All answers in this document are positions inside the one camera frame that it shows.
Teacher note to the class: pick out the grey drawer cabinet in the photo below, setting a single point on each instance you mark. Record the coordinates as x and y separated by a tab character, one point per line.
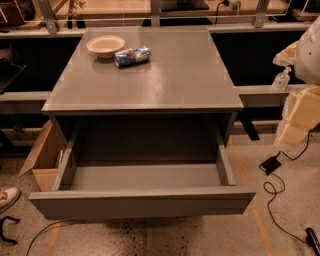
176	107

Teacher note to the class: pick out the black device bottom right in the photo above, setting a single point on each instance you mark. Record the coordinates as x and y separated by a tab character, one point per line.
313	241

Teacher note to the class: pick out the beige paper bowl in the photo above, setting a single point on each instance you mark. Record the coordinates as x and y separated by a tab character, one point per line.
105	46

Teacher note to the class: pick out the black power adapter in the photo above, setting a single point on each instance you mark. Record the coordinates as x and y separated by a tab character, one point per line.
270	165

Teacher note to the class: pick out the blue crushed soda can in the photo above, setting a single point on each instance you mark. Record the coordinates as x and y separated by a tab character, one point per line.
132	56

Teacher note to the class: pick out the white and red sneaker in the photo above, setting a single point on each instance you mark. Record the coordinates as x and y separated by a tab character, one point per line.
8	197

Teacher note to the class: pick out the clear hand sanitizer bottle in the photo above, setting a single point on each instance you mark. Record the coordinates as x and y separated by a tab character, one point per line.
282	79

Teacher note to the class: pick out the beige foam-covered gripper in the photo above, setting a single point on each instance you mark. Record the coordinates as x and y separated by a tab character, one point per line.
309	58

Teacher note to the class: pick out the grey top drawer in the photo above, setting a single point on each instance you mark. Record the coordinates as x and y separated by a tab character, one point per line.
143	169

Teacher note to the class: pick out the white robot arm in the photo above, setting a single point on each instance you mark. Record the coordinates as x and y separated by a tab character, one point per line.
312	34

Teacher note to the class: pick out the brown cardboard box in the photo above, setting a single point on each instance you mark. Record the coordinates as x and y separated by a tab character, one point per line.
45	157

